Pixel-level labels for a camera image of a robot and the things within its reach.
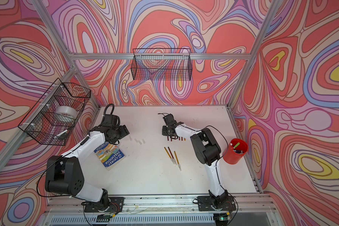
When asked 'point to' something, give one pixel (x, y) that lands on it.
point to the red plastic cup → (235, 151)
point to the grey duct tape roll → (67, 111)
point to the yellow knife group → (172, 159)
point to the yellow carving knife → (184, 139)
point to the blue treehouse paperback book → (109, 154)
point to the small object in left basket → (62, 135)
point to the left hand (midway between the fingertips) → (126, 133)
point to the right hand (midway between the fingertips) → (166, 134)
